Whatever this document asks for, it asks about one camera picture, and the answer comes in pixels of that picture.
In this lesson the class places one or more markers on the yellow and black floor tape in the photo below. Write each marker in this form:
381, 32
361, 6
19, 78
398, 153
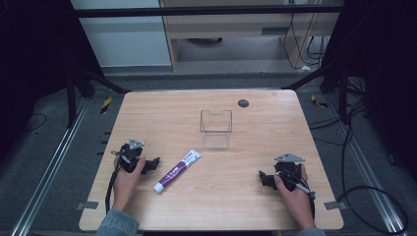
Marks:
318, 102
106, 105

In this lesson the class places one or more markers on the aluminium floor rail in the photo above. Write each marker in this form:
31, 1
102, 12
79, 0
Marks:
49, 167
364, 170

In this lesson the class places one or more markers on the person's right hand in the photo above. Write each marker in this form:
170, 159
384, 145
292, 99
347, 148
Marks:
296, 203

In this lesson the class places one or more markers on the dark curtain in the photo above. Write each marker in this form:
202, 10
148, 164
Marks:
387, 65
29, 65

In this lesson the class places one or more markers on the grey metal table bracket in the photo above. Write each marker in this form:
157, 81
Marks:
335, 205
87, 205

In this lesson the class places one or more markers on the black metal stand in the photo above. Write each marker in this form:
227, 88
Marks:
343, 95
71, 98

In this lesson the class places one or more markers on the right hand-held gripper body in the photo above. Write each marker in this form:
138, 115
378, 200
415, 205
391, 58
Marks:
288, 170

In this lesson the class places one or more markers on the person's left hand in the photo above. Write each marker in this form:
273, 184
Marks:
126, 187

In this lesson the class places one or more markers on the purple and white toothpaste tube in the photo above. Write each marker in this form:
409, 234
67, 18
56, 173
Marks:
177, 171

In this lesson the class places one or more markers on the black horizontal frame bar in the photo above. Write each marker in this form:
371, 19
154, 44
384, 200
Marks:
196, 11

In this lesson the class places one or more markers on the clear plastic container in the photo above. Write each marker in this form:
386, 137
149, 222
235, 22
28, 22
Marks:
216, 132

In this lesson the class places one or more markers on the dark round table grommet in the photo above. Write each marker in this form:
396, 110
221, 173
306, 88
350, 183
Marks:
243, 103

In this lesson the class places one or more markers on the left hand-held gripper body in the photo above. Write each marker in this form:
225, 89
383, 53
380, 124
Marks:
131, 155

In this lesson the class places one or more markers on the light wooden desk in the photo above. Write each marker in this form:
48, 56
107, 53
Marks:
229, 28

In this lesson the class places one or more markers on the white cabinet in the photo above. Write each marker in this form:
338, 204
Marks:
124, 42

